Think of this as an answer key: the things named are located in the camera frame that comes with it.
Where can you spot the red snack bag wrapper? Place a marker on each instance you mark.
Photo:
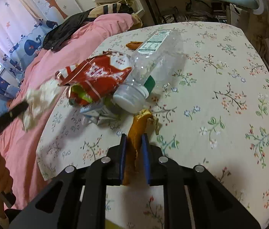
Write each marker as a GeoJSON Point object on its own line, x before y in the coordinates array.
{"type": "Point", "coordinates": [95, 77]}

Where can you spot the white tissue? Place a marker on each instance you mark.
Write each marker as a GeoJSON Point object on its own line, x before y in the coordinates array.
{"type": "Point", "coordinates": [39, 101]}

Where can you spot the small orange peel piece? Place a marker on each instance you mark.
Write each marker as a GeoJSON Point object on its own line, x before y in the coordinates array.
{"type": "Point", "coordinates": [133, 45]}

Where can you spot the white desk with drawers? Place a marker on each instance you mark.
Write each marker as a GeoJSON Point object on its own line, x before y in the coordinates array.
{"type": "Point", "coordinates": [169, 11]}

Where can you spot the clear plastic water bottle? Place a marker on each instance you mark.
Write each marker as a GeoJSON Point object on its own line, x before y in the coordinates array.
{"type": "Point", "coordinates": [153, 64]}

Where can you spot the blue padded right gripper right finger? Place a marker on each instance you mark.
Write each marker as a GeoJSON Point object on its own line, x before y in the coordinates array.
{"type": "Point", "coordinates": [154, 168]}

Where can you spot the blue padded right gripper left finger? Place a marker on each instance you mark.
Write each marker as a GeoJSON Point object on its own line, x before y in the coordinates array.
{"type": "Point", "coordinates": [117, 154]}

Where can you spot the black jacket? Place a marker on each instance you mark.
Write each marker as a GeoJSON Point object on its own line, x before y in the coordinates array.
{"type": "Point", "coordinates": [55, 38]}

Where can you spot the whale print blue curtain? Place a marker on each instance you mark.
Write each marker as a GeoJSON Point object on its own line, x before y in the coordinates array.
{"type": "Point", "coordinates": [22, 32]}

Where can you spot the beige striped bag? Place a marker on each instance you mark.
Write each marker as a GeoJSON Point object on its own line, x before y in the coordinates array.
{"type": "Point", "coordinates": [104, 7]}

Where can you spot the crushed white milk carton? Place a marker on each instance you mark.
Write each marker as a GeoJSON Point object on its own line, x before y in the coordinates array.
{"type": "Point", "coordinates": [100, 112]}

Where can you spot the orange fruit peel strip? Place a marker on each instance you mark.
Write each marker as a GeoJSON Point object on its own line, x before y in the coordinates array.
{"type": "Point", "coordinates": [142, 121]}

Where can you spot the floral white bed cloth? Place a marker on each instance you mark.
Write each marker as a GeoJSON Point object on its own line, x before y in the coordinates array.
{"type": "Point", "coordinates": [215, 113]}

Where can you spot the pink duvet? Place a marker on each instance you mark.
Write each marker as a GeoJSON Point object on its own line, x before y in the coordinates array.
{"type": "Point", "coordinates": [19, 147]}

